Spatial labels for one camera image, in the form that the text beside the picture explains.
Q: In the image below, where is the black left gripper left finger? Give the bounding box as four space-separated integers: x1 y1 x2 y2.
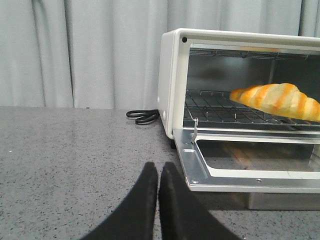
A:
82 162 158 240

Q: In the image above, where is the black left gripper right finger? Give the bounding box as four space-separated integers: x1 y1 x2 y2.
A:
158 162 240 240

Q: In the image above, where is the glass oven door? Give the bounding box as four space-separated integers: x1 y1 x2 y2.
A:
172 128 320 194

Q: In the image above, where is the golden croissant bread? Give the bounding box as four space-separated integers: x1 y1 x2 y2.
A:
229 83 320 122

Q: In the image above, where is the white Toshiba toaster oven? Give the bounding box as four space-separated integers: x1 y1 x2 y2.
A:
157 28 320 141

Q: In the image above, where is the grey curtain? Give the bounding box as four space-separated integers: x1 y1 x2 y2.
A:
0 0 320 109

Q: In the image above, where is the black power cable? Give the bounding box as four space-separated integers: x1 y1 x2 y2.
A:
126 109 161 125

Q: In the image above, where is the metal wire oven rack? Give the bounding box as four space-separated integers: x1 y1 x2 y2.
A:
183 90 320 127

